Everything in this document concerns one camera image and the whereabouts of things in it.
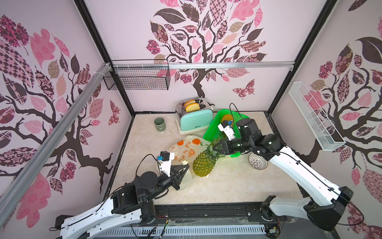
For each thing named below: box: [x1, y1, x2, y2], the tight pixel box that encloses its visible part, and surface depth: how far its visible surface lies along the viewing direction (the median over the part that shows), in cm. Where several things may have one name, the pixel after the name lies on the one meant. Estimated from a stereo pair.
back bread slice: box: [183, 99, 196, 108], surface depth 102 cm
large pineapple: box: [192, 138, 226, 178], surface depth 69 cm
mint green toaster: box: [175, 96, 214, 135], surface depth 102 cm
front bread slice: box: [185, 102, 201, 113], surface depth 100 cm
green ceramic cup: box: [154, 117, 167, 132], surface depth 109 cm
